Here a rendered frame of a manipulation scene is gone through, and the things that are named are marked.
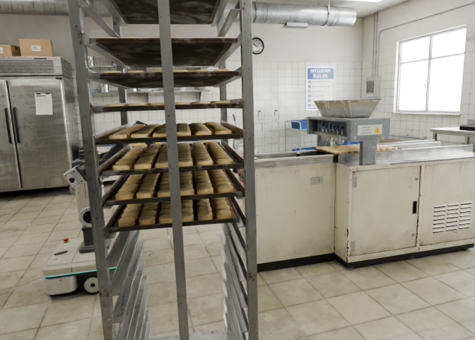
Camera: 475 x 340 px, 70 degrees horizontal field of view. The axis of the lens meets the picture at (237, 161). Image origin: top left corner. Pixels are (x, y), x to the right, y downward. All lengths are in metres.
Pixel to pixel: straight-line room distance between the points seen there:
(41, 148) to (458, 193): 5.17
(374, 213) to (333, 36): 5.38
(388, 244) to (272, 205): 0.99
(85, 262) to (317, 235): 1.75
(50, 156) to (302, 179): 4.05
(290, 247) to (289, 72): 4.89
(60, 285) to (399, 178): 2.59
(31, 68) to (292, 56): 4.55
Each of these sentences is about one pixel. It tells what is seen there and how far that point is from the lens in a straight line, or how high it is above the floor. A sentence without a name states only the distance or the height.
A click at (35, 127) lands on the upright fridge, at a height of 1.05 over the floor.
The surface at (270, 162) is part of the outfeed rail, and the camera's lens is 2.56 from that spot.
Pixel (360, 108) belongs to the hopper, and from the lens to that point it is 2.75.
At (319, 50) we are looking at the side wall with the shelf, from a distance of 7.53.
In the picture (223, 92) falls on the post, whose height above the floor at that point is 1.37.
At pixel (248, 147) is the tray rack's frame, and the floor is 1.19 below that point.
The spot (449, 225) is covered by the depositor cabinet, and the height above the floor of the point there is 0.28.
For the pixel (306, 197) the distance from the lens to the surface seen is 2.73.
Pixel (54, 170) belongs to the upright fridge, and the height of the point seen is 0.42.
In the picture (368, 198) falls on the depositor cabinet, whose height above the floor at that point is 0.58.
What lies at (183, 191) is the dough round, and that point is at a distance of 1.07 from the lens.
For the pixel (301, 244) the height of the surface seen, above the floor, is 0.20.
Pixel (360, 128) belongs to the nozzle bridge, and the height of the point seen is 1.12.
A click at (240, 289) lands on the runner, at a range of 1.28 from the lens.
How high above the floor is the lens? 1.32
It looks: 10 degrees down
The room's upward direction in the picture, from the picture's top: 2 degrees counter-clockwise
